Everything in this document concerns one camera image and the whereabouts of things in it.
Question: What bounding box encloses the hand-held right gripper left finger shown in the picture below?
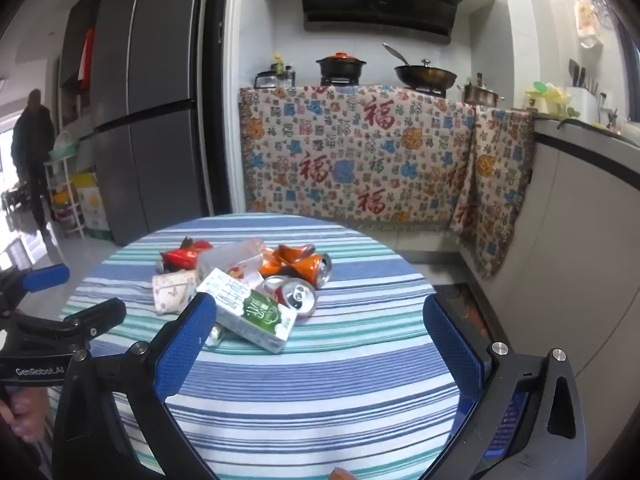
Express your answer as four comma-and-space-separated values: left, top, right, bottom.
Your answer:
52, 291, 218, 480

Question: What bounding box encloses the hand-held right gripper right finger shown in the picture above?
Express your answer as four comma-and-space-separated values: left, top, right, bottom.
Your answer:
422, 294, 588, 480

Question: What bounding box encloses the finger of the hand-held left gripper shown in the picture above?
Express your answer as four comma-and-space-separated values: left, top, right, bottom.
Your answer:
62, 297, 127, 345
12, 264, 71, 295

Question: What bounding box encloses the patterned paper cup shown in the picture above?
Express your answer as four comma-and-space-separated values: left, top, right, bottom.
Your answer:
151, 269, 199, 316

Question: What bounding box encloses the white green milk carton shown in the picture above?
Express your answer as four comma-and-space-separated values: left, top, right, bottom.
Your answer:
196, 267, 297, 354

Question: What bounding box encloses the red foil snack wrapper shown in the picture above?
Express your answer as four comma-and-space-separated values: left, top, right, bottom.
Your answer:
159, 236, 216, 273

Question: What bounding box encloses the clear plastic box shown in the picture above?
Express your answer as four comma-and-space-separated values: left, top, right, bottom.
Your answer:
196, 237, 268, 281

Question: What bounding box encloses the crushed red soda can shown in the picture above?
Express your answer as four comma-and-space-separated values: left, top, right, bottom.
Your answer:
260, 275, 318, 317

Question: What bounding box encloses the person's left hand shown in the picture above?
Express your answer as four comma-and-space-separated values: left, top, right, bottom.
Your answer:
0, 387, 51, 443

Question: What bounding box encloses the dark floor mat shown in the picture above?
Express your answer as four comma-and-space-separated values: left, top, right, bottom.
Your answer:
432, 284, 493, 341

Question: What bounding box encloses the yellow cardboard box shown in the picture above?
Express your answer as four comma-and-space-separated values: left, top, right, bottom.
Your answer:
70, 172, 111, 241

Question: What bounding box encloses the white shelf rack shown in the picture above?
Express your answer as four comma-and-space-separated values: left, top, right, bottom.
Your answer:
44, 157, 88, 238

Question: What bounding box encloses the green basin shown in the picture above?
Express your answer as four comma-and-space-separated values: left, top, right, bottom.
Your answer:
49, 131, 81, 160

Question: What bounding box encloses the round striped table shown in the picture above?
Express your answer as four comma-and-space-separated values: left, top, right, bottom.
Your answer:
59, 212, 476, 480

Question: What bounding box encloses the white kitchen counter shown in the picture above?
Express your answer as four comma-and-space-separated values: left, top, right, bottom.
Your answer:
532, 115, 640, 376

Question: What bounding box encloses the grey refrigerator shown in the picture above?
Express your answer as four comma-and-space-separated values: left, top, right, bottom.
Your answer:
90, 0, 231, 247

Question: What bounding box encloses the printed patterned cloth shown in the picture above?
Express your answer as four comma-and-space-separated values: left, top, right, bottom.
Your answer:
239, 85, 476, 233

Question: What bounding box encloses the red hanging cloth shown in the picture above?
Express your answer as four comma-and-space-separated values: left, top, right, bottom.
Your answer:
79, 29, 96, 91

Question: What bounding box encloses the steel pot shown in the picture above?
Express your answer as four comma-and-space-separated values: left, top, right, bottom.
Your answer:
457, 80, 505, 108

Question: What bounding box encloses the yellow green plastic container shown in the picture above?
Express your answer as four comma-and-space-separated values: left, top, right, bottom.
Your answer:
524, 81, 568, 113

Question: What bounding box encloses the black wok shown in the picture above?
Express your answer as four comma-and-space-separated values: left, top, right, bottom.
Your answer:
382, 42, 458, 90

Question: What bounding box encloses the black condiment rack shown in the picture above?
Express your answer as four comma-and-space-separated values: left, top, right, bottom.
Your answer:
254, 71, 296, 90

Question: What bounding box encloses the white knife holder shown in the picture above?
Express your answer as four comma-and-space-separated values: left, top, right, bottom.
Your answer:
565, 58, 601, 121

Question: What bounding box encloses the black gas stove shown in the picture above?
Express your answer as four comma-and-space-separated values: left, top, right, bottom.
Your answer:
319, 76, 447, 98

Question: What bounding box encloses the black pot with orange lid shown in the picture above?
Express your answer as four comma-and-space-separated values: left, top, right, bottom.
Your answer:
316, 51, 367, 81

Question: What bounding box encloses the black range hood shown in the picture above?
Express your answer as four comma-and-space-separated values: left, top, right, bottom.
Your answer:
296, 0, 470, 43

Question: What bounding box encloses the hanging plastic bag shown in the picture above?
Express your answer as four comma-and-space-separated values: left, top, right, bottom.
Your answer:
575, 0, 613, 50

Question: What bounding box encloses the grey wall cabinet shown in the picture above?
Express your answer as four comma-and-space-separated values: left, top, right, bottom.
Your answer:
59, 0, 106, 126

